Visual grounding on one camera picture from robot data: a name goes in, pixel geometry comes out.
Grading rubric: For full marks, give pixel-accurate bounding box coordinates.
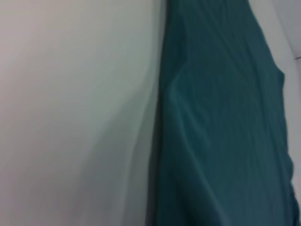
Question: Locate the teal blue shirt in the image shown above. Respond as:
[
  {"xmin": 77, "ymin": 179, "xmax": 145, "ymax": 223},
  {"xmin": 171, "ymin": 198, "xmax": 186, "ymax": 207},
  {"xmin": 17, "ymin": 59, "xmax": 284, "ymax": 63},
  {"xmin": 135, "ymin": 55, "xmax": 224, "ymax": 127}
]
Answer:
[{"xmin": 145, "ymin": 0, "xmax": 301, "ymax": 226}]

